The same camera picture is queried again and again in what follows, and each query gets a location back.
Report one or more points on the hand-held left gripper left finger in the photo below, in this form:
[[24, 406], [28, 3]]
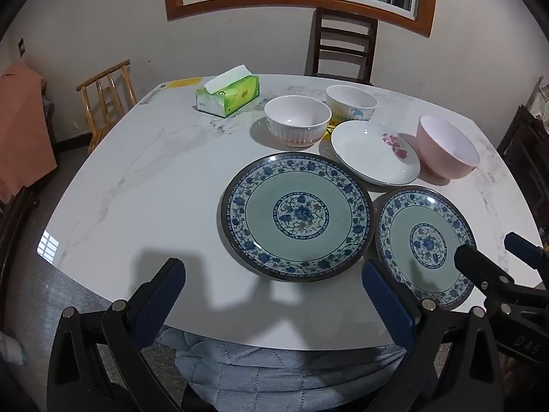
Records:
[[158, 296]]

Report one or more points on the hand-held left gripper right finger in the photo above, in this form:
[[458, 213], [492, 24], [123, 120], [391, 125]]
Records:
[[386, 300]]

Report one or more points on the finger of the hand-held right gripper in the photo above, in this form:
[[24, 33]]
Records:
[[521, 244], [472, 261]]

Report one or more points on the small blue patterned plate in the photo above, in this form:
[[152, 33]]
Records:
[[411, 231]]

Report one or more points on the pink bowl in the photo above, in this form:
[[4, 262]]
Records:
[[446, 154]]

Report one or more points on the large blue patterned plate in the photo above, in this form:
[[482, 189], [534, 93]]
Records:
[[296, 214]]

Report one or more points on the white plate with pink flowers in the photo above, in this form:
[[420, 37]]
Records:
[[364, 150]]

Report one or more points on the white bowl with blue print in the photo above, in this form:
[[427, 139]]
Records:
[[351, 98]]

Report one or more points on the white ribbed bowl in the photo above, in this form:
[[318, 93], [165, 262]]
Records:
[[296, 116]]

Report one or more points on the dark wooden chair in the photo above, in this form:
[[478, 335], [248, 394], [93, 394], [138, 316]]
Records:
[[527, 158], [343, 19]]

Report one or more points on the person's blue quilted clothing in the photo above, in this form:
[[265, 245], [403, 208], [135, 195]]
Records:
[[278, 377]]

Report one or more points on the round yellow warning sticker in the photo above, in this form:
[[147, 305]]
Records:
[[333, 128]]

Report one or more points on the pink cloth cover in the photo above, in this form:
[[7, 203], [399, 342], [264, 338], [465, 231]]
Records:
[[21, 137]]

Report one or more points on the green tissue box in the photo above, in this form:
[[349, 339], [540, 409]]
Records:
[[231, 94]]

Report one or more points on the yellow rectangular sticker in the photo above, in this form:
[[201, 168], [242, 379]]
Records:
[[184, 82]]

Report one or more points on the bamboo chair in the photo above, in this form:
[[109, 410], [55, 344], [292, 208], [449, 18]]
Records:
[[103, 76]]

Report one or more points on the wooden framed window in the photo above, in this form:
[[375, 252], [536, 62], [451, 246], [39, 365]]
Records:
[[257, 2]]

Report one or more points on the dark wall switch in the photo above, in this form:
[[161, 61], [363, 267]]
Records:
[[20, 47]]

